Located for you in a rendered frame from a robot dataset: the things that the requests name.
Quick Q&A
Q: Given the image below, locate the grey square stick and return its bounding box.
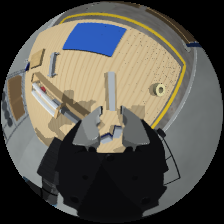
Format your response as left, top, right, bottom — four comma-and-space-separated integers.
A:
108, 71, 115, 111
59, 106, 81, 124

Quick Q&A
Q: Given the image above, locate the beige roll of tape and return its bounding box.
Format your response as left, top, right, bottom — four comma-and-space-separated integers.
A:
153, 83, 166, 96

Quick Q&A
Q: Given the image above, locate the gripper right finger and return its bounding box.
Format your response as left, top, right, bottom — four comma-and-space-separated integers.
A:
120, 105, 169, 173

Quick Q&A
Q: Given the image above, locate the light brown wooden board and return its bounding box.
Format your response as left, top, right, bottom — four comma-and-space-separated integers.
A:
29, 49, 45, 69

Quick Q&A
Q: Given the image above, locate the grey bar with cross pins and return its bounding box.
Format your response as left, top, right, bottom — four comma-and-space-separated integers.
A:
47, 52, 59, 77

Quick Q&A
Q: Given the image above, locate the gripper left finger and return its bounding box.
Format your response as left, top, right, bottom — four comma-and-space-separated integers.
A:
55, 106, 103, 172

